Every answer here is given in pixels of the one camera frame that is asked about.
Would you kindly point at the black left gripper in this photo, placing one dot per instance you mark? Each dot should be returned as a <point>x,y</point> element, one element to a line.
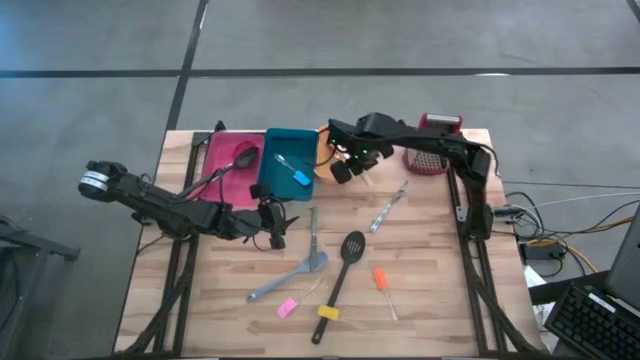
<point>245,222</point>

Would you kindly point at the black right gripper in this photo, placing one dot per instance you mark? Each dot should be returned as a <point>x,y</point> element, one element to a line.
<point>362,157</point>

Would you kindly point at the grey-blue plastic spoon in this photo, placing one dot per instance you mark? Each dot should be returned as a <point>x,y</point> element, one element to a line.
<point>312,264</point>

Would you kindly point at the blue mini spatula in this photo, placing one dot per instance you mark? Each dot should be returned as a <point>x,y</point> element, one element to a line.
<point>301,177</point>

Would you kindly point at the black solid spoon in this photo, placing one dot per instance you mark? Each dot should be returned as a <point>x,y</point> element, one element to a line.
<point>246,157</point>

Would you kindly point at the yellow mini spatula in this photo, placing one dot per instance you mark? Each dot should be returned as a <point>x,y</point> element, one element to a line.
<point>328,312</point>

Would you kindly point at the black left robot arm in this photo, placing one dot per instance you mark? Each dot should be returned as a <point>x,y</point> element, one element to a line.
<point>150,200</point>

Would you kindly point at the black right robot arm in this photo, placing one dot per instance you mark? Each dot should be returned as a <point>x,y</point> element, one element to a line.
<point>440,142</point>

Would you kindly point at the orange-yellow plastic bin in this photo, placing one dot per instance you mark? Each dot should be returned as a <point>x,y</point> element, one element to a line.
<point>322,172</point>

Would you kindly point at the red-trimmed metal box grater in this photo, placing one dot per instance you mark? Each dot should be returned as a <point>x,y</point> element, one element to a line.
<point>425,162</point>

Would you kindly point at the black slotted spoon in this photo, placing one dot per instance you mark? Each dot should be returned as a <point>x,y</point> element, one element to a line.
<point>352,247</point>

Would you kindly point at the blue plastic bin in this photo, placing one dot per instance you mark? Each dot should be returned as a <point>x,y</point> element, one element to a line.
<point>287,145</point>

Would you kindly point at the pink mini spatula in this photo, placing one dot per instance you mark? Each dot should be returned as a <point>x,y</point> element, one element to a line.
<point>286,307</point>

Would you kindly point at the pink plastic bin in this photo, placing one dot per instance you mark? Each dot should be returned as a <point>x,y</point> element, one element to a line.
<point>227,150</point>

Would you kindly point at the orange mini spatula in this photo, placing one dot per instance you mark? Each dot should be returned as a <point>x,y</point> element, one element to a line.
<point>380,279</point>

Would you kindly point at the black table clamp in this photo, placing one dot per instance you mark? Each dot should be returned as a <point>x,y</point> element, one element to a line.
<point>220,125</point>

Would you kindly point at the black power box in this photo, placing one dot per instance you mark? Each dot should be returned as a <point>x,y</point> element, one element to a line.
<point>542,251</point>

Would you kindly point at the white paper sheet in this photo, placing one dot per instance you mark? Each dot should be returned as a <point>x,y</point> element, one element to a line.
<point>535,280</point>

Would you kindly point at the black side desk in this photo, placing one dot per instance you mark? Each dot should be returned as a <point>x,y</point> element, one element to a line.
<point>565,290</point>

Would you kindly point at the black side furniture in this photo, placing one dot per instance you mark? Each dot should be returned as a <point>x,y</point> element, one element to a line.
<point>30,250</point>

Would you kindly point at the black computer keyboard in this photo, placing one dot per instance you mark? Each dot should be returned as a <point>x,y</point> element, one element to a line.
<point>590,320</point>

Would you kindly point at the dark grey laptop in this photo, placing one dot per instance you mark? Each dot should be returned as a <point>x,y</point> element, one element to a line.
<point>627,260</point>

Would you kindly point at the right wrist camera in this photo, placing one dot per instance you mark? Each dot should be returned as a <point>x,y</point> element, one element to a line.
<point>342,132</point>

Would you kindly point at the black metal table frame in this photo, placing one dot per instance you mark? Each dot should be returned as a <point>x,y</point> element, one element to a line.
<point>480,280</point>

